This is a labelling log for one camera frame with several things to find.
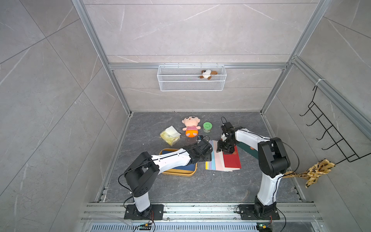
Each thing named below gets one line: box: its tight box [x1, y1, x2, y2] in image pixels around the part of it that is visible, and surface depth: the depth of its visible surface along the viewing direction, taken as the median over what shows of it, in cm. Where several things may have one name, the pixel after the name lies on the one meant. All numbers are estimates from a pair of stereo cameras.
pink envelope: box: [213, 139, 241, 173], surface depth 92 cm
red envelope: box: [223, 145, 242, 169], surface depth 94 cm
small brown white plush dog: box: [199, 69, 218, 81], surface depth 90 cm
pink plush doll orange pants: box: [181, 115, 201, 138], surface depth 106 cm
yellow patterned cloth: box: [282, 158, 336, 189], surface depth 69 cm
